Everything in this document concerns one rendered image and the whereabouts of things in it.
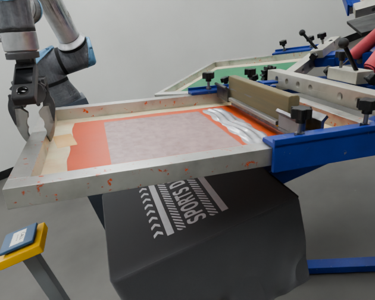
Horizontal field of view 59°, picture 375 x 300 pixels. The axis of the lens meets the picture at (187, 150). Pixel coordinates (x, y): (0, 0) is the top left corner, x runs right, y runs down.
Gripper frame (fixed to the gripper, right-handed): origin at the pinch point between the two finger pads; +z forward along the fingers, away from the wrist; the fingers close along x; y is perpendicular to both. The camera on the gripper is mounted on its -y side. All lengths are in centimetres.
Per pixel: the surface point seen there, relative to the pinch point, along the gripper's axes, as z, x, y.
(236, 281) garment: 38, -43, -21
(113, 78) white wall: 43, -41, 380
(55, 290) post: 54, 7, 10
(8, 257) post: 35.9, 15.9, 6.0
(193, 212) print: 22.1, -35.2, -10.4
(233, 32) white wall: -8, -215, 380
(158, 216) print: 24.5, -26.7, -5.5
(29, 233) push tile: 32.6, 10.3, 11.6
